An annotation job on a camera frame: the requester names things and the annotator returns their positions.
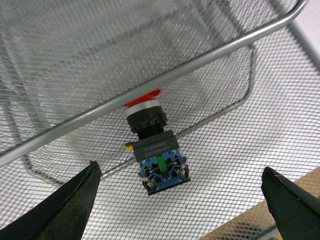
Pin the red emergency push button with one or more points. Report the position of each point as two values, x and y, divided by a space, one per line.
157 151

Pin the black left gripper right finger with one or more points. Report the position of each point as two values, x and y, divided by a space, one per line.
295 211

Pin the silver mesh tray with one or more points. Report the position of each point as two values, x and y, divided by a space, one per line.
66 63
257 107

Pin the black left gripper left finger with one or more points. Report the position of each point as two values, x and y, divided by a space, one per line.
61 216

